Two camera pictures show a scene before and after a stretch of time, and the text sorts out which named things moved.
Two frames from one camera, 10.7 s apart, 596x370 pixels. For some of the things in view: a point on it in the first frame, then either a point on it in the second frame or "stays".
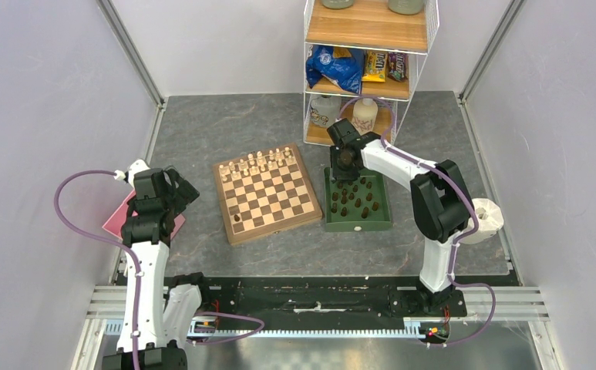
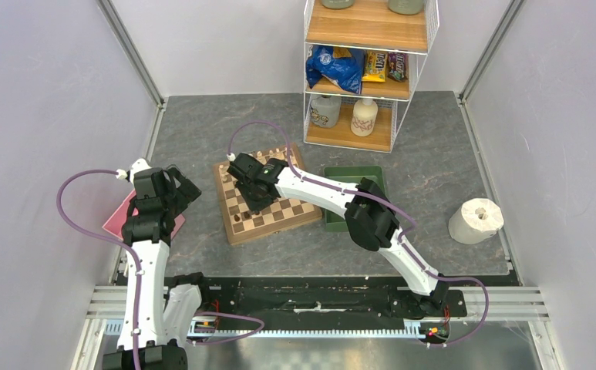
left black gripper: [184, 193] stays
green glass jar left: [338, 4] stays
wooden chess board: [264, 193] stays
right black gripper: [351, 175] → [254, 206]
